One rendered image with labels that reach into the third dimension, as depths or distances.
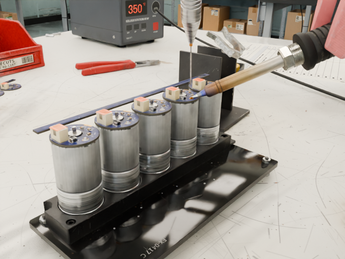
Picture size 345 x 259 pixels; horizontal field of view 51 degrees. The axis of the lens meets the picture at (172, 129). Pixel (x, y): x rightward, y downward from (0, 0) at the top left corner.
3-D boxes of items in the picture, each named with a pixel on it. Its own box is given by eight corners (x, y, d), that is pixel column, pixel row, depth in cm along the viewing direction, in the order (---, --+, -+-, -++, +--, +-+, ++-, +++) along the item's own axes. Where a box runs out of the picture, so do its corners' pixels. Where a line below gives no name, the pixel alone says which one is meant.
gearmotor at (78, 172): (113, 213, 21) (109, 132, 18) (77, 234, 19) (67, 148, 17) (87, 195, 22) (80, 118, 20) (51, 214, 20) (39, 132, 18)
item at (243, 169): (200, 143, 31) (202, 131, 31) (276, 173, 27) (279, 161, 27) (30, 236, 20) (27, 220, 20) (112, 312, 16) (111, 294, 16)
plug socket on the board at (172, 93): (181, 97, 24) (182, 88, 23) (173, 100, 23) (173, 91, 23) (173, 95, 24) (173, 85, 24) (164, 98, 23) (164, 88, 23)
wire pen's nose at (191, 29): (180, 47, 20) (179, 22, 19) (182, 37, 21) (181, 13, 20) (199, 48, 20) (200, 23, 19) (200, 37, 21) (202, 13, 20)
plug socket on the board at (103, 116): (116, 122, 20) (116, 111, 19) (104, 127, 19) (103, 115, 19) (107, 118, 20) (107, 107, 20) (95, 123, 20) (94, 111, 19)
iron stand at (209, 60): (198, 158, 36) (261, 94, 30) (142, 96, 38) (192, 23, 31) (226, 136, 41) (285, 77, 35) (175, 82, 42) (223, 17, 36)
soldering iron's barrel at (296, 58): (211, 106, 23) (307, 67, 22) (202, 85, 22) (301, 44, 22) (207, 98, 24) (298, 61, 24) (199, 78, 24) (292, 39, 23)
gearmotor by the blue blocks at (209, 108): (223, 147, 28) (229, 85, 26) (205, 158, 27) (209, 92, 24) (198, 137, 30) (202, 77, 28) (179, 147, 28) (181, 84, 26)
